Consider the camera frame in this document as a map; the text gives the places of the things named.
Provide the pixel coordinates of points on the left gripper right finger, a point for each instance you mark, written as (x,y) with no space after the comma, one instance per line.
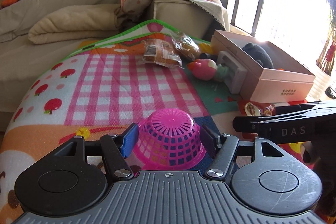
(222,149)

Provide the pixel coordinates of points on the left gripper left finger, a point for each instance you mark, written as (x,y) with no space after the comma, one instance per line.
(115,149)

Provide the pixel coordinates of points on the pink cardboard box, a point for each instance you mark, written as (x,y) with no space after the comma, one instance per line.
(288,81)

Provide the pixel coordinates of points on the red snack packet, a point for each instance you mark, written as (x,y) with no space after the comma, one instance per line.
(251,108)

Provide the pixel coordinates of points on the pink plastic strainer basket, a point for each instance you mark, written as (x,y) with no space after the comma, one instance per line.
(169,139)

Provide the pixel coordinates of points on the white battery charger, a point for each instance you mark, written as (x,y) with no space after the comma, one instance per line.
(230,72)

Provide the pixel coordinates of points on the black plush toy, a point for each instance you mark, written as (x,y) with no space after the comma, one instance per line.
(259,55)

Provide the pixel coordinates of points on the pink and green toy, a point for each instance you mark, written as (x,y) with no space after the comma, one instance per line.
(207,69)

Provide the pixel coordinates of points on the packaged bread with barcode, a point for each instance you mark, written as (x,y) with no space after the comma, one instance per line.
(160,52)

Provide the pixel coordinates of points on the brown gloved right hand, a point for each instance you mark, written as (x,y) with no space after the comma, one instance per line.
(321,154)

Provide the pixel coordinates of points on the colourful play mat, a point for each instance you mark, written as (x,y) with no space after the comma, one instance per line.
(51,158)

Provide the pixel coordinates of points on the black small toy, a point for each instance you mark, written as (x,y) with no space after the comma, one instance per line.
(208,56)

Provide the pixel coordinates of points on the beige sofa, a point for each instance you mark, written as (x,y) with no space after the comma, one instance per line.
(22,61)

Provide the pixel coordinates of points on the beige folded blanket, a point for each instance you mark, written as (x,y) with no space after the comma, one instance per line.
(78,22)

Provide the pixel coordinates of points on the orange plush toy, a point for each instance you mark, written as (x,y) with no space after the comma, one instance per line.
(6,3)

